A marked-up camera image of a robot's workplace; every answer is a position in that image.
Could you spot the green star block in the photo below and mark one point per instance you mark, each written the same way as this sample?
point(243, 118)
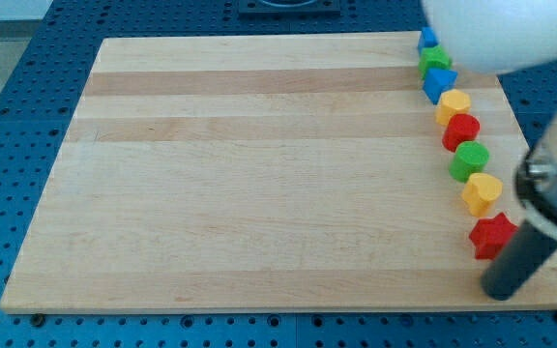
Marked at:
point(434, 57)

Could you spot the blue cube block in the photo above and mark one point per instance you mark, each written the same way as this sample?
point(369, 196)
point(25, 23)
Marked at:
point(427, 39)

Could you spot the yellow hexagon block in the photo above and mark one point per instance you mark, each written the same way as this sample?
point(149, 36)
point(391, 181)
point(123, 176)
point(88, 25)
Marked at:
point(451, 102)

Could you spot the blue triangle block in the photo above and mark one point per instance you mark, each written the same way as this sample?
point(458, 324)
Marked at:
point(438, 81)

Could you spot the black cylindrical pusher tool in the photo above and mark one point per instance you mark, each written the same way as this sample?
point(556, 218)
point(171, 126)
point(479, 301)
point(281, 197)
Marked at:
point(527, 250)

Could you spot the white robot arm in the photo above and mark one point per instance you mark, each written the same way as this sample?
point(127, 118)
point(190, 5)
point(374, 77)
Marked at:
point(505, 36)

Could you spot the yellow heart block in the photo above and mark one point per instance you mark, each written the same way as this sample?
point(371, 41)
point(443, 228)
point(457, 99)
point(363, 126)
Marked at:
point(480, 193)

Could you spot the red star block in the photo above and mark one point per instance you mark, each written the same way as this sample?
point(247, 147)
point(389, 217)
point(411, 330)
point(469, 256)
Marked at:
point(490, 235)

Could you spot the wooden board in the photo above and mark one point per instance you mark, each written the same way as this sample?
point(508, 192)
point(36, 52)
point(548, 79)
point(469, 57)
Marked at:
point(255, 174)

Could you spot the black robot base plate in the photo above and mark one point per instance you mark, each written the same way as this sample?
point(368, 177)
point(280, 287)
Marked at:
point(288, 7)

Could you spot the red cylinder block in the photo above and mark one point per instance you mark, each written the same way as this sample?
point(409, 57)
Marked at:
point(461, 128)

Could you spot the green cylinder block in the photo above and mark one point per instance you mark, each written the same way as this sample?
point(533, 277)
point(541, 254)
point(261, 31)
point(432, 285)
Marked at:
point(469, 157)

